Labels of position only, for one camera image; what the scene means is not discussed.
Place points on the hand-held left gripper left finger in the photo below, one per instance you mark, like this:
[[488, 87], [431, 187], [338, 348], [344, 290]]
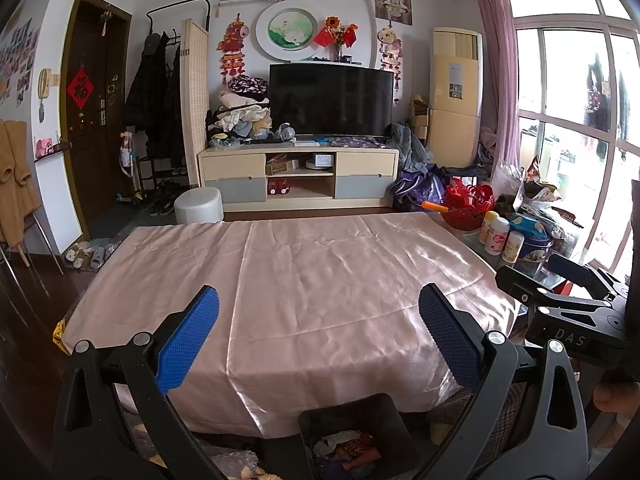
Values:
[[187, 340]]

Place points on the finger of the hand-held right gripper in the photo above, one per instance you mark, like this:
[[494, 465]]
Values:
[[580, 272], [520, 287]]

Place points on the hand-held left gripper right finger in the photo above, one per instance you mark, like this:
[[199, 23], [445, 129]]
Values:
[[450, 340]]

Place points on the black trash bin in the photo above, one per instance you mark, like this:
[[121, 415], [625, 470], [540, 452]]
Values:
[[350, 410]]

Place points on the person's right hand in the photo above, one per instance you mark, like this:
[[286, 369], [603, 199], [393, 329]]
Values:
[[612, 397]]

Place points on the blue round tin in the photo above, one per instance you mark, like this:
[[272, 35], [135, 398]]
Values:
[[537, 251]]

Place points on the blue snack packet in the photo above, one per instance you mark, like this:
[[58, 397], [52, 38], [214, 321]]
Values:
[[527, 225]]

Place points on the glass side table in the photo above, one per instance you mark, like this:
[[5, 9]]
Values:
[[475, 242]]

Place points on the grey plaid cloth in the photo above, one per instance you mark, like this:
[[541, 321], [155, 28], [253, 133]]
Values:
[[450, 405]]

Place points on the pile of snack bags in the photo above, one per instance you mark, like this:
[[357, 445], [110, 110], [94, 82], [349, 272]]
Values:
[[545, 195]]

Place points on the red plastic basket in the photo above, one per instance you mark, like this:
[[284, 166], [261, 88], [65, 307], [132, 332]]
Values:
[[467, 197]]

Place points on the orange foam stick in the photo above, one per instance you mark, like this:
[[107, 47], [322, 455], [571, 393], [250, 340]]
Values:
[[435, 206]]

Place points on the row of house slippers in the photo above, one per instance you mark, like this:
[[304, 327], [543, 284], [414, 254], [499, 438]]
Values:
[[92, 255]]

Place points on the yellow table corner guard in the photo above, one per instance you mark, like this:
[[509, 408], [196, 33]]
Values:
[[59, 335]]

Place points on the grey fluffy rug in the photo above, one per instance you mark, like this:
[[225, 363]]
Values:
[[235, 462]]

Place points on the pink satin tablecloth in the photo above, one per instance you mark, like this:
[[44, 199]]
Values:
[[310, 285]]

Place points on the white round stool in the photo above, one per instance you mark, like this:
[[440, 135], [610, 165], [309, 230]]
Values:
[[199, 205]]

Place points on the orange crumpled paper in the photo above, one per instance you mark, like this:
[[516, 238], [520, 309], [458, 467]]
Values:
[[355, 445]]

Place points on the dark shoes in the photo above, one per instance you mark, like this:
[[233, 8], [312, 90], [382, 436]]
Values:
[[165, 200]]

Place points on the purple bag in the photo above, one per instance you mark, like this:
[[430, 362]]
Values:
[[415, 190]]

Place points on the pink plastic piece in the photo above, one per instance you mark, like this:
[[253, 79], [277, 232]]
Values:
[[362, 461]]

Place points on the white crumpled paper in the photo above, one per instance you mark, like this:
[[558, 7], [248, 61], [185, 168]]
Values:
[[330, 445]]

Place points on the cream standing air conditioner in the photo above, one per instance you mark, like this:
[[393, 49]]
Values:
[[455, 125]]

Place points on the grey clothes heap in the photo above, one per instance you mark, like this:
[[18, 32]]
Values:
[[410, 150]]

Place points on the red toy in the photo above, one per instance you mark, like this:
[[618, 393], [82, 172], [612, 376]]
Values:
[[280, 188]]

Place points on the dark clothes outside window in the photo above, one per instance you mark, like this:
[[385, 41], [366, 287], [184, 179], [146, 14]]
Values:
[[597, 95]]

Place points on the white board panel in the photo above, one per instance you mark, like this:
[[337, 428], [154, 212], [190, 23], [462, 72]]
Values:
[[55, 200]]

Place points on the small pink white bag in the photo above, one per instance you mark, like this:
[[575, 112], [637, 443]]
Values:
[[126, 155]]

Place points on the brown cardboard box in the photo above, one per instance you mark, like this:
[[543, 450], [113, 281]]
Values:
[[420, 120]]

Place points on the small cardboard packets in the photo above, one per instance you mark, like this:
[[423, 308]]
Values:
[[281, 166]]

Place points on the cream grey TV cabinet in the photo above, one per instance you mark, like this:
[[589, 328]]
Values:
[[367, 160]]

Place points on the dark brown door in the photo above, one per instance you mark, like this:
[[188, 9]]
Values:
[[95, 160]]

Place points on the white framed window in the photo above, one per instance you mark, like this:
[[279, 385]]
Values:
[[565, 70]]

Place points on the dark patterned cloth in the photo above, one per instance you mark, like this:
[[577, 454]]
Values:
[[360, 142]]

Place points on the white flat box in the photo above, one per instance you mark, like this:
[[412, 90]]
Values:
[[320, 161]]

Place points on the pile of folded clothes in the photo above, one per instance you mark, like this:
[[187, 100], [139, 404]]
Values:
[[240, 120]]

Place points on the pink curtain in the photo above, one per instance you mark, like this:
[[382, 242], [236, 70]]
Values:
[[495, 60]]

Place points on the grey round object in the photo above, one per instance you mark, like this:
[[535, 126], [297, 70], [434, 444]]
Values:
[[285, 132]]

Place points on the dark narrow shelf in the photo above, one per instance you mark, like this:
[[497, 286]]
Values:
[[62, 147]]

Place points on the tan hanging robe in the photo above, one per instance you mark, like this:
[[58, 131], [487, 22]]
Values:
[[17, 175]]

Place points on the pink toy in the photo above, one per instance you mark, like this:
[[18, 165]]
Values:
[[44, 147]]

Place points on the beige folding screen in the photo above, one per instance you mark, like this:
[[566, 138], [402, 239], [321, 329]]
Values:
[[196, 100]]

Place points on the dark hanging coats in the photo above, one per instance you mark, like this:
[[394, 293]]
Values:
[[150, 95]]

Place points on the purple patterned cushion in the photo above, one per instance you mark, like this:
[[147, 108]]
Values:
[[247, 87]]

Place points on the black television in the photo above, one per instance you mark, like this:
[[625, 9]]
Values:
[[330, 100]]

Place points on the red diamond door paper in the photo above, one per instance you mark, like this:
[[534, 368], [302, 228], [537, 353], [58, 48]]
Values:
[[80, 90]]

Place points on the sunflower vase with red flags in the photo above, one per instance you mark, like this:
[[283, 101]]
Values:
[[336, 52]]

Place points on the black metal coat rack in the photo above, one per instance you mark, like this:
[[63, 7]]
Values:
[[206, 15]]

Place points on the hanging door ornament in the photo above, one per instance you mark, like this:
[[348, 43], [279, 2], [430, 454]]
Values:
[[106, 17]]

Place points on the beige animal wall hanging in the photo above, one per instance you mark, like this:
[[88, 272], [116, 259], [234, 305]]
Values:
[[389, 42]]

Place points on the beige wall intercom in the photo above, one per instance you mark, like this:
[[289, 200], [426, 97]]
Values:
[[46, 82]]

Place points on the red fish wall hanging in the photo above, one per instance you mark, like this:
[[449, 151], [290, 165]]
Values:
[[235, 40]]

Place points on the round white wall picture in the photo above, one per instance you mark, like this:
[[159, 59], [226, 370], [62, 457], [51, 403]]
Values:
[[292, 32]]

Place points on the wall photo collage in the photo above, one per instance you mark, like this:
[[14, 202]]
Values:
[[20, 55]]

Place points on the white wall shelf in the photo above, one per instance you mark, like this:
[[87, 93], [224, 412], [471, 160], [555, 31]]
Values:
[[240, 3]]

